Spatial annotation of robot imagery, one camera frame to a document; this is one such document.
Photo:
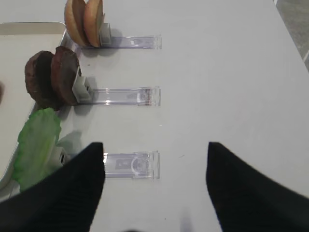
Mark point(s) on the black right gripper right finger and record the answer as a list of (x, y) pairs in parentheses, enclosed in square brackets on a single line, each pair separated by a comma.
[(245, 200)]

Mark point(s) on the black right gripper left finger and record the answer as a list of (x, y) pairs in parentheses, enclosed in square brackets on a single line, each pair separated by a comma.
[(65, 201)]

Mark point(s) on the dark brown meat patty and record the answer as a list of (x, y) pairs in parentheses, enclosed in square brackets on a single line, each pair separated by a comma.
[(38, 80)]

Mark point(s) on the green lettuce leaf in holder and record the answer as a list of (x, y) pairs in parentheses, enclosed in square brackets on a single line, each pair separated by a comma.
[(36, 141)]

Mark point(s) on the clear acrylic lettuce holder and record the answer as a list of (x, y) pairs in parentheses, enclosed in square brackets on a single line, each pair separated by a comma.
[(136, 165)]

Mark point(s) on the reddish brown meat patty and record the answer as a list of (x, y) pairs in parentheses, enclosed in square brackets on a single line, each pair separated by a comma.
[(64, 67)]

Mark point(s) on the clear acrylic patty holder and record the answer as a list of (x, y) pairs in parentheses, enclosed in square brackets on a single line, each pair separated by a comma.
[(85, 94)]

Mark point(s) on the white rectangular tray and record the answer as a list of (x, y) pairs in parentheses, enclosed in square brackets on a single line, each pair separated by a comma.
[(19, 41)]

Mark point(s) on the clear acrylic bun holder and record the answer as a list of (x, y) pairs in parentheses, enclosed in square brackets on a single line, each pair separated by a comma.
[(107, 41)]

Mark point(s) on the right bun slice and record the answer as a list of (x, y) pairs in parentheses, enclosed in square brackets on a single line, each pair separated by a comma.
[(93, 17)]

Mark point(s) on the bun slice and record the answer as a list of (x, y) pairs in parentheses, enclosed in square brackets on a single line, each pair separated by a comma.
[(93, 17), (74, 21)]

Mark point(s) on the left bun slice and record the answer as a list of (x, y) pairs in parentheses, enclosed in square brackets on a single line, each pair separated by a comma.
[(74, 21)]

